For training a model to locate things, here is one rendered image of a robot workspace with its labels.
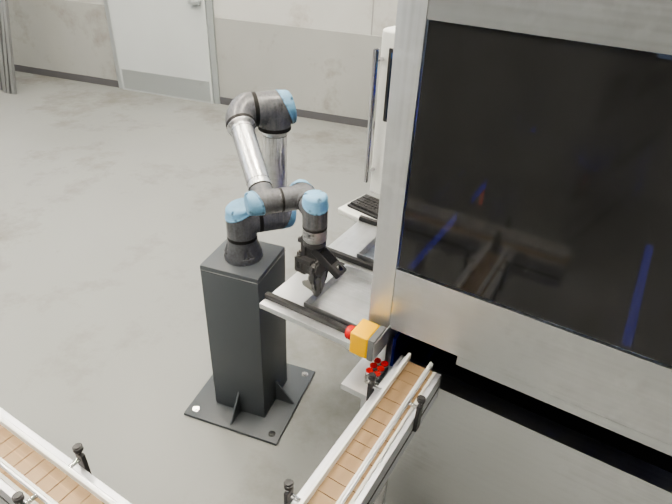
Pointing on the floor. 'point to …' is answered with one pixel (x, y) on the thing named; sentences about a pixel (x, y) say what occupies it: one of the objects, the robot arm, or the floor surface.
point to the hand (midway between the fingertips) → (319, 294)
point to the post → (397, 157)
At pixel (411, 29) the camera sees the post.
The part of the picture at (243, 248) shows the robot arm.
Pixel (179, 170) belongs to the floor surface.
